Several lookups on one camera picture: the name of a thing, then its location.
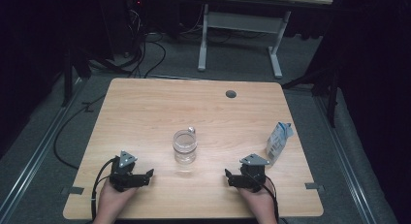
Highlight white and blue pouch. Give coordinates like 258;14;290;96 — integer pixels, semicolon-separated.
265;121;295;167

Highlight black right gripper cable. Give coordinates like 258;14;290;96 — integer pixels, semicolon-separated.
245;174;281;224

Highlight black metal stand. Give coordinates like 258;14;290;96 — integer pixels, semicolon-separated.
281;65;340;128
61;46;114;108

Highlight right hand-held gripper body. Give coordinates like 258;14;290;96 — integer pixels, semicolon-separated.
237;153;270;193

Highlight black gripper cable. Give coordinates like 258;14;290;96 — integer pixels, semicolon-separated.
91;157;116;222
245;174;281;224

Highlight grey tape strip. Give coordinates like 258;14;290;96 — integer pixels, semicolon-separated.
61;186;85;196
304;182;326;191

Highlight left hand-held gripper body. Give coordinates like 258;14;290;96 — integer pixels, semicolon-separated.
110;149;147;193

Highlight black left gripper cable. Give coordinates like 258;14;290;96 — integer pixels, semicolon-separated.
91;157;116;222

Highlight black floor cable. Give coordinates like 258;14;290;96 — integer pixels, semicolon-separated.
52;94;108;170

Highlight bundle of black cables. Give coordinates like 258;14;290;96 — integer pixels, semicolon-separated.
122;0;168;79

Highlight person's left hand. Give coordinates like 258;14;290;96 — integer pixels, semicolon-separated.
97;179;139;215

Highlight grey metal floor rail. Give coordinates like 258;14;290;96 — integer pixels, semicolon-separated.
314;94;378;224
0;78;88;218

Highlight dark device with red light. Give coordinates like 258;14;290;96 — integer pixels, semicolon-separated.
124;0;146;34

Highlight person's right hand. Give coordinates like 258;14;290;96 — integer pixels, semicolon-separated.
237;179;276;215

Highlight white metal frame desk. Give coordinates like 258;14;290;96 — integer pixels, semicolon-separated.
197;0;333;79

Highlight clear glass jar with lid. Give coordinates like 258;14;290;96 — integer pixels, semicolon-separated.
173;126;198;166

